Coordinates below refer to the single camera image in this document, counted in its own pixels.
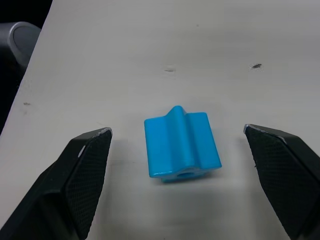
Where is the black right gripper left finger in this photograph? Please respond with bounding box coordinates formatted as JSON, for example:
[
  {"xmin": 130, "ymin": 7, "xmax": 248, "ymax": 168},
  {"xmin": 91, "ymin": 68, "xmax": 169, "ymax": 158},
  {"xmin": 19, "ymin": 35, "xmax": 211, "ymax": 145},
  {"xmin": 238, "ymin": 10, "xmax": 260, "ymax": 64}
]
[{"xmin": 0, "ymin": 126, "xmax": 113, "ymax": 240}]

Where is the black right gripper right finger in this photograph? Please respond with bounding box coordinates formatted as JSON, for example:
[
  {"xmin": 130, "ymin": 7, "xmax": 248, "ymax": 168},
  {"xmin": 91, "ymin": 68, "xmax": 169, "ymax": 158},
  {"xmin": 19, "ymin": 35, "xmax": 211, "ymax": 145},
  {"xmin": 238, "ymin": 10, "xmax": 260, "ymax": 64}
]
[{"xmin": 243, "ymin": 123, "xmax": 320, "ymax": 240}]

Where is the blue cross-shaped block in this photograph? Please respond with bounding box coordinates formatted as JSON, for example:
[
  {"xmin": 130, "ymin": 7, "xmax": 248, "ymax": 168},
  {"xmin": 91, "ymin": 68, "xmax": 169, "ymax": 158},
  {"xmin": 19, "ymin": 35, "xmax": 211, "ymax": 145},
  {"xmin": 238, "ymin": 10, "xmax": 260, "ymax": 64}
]
[{"xmin": 143, "ymin": 105, "xmax": 223, "ymax": 184}]

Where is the silver robot body part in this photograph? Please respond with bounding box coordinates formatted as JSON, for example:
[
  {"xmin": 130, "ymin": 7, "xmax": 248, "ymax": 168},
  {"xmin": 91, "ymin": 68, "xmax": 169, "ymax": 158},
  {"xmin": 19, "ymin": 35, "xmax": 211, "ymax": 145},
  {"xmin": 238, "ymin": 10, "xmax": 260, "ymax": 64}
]
[{"xmin": 0, "ymin": 21, "xmax": 42, "ymax": 66}]

